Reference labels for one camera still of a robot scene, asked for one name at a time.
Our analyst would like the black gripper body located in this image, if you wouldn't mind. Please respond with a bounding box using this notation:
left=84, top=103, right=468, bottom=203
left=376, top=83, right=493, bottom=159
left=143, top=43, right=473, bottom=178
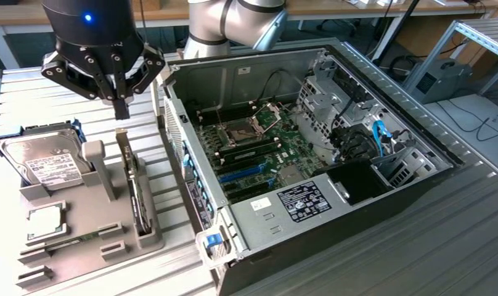
left=42, top=0, right=147, bottom=76

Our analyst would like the graphics card with metal bracket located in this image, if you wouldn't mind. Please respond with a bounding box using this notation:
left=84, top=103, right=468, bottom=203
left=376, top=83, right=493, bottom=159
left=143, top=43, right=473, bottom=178
left=115, top=128, right=156, bottom=237

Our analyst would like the blue disk carrier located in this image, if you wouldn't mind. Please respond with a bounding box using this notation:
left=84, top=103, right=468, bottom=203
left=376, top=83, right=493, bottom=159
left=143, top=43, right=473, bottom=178
left=0, top=118, right=88, bottom=149

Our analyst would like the silver hard disk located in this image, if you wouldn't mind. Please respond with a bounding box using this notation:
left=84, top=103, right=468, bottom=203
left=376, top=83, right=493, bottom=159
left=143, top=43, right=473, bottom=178
left=0, top=128, right=88, bottom=191

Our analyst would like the black RAM slot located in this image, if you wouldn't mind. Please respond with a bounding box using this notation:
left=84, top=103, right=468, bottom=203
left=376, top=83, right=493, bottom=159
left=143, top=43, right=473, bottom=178
left=199, top=112, right=259, bottom=126
left=196, top=106, right=257, bottom=120
left=216, top=138, right=277, bottom=154

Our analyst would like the CPU socket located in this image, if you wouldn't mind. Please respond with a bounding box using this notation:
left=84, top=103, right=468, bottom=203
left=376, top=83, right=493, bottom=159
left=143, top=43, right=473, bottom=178
left=219, top=118, right=261, bottom=146

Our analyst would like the black RAM stick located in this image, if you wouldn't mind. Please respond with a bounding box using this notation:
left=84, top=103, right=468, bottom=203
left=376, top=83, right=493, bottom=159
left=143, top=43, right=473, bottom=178
left=223, top=146, right=283, bottom=164

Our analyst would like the grey parts rack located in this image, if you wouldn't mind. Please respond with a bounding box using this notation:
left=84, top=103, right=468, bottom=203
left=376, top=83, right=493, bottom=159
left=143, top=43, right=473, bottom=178
left=14, top=140, right=167, bottom=289

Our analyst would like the blue expansion slot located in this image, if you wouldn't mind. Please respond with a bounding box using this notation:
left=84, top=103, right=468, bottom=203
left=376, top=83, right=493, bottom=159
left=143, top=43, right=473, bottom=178
left=219, top=164, right=263, bottom=183

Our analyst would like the metal socket cover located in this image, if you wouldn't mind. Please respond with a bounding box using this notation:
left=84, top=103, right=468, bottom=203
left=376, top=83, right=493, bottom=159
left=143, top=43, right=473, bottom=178
left=251, top=103, right=283, bottom=130

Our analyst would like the black expansion slot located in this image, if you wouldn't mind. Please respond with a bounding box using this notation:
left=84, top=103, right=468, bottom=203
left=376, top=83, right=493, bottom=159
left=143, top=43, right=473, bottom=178
left=223, top=180, right=272, bottom=194
left=228, top=186, right=277, bottom=203

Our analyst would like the silver CPU chip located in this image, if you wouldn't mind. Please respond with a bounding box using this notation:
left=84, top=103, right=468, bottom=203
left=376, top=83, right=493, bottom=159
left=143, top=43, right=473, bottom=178
left=27, top=208, right=68, bottom=241

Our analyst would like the green motherboard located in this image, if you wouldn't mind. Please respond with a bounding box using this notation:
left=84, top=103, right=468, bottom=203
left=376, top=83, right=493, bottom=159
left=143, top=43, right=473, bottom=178
left=193, top=101, right=336, bottom=204

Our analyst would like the green RAM stick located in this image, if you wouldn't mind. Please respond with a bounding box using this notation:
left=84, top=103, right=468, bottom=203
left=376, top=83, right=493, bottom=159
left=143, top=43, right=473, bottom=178
left=43, top=232, right=100, bottom=249

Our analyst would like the silver chipset heat sink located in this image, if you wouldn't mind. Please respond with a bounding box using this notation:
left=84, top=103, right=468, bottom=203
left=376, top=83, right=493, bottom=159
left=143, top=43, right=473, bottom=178
left=280, top=166, right=312, bottom=183

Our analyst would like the grey power supply unit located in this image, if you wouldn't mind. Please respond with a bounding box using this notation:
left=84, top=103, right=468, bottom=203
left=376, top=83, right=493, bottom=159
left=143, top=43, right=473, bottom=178
left=228, top=172, right=356, bottom=252

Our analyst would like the office chair black base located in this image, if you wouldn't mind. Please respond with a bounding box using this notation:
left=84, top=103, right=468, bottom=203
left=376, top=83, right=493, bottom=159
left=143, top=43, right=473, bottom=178
left=297, top=17, right=363, bottom=39

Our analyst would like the open black PC case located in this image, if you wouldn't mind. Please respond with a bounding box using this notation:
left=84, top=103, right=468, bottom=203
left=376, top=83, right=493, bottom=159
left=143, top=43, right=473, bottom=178
left=152, top=36, right=468, bottom=296

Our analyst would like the slotted metal disk bay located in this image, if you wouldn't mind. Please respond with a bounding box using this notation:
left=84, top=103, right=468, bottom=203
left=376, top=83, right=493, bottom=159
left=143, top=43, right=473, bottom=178
left=372, top=146, right=455, bottom=189

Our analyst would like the black stand pole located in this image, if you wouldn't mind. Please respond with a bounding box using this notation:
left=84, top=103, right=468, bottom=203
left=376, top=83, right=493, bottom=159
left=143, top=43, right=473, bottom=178
left=375, top=0, right=423, bottom=61

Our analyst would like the grey box with vent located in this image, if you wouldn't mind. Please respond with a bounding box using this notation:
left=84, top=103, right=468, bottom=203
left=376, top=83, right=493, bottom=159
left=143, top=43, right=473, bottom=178
left=413, top=58, right=475, bottom=104

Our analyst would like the wooden desk white frame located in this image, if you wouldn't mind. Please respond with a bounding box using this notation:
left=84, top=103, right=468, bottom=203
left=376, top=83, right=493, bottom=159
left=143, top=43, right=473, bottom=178
left=285, top=0, right=498, bottom=61
left=0, top=0, right=192, bottom=70

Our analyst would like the black looped wire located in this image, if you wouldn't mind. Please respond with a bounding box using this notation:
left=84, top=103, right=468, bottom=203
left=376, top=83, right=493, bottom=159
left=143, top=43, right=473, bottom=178
left=260, top=69, right=307, bottom=102

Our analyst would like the black power wire bundle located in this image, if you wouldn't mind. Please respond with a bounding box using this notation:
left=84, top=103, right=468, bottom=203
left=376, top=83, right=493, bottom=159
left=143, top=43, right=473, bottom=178
left=329, top=125, right=377, bottom=163

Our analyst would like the blue wire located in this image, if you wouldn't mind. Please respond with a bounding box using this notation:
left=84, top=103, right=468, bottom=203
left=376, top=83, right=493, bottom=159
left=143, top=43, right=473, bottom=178
left=372, top=120, right=388, bottom=158

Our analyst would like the black coiled cable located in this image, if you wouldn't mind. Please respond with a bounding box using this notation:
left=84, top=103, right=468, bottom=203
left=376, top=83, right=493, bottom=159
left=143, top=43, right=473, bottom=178
left=388, top=55, right=417, bottom=76

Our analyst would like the aluminium frame table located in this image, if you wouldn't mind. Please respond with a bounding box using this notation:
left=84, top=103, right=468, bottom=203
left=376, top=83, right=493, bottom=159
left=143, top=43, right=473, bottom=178
left=401, top=17, right=498, bottom=104

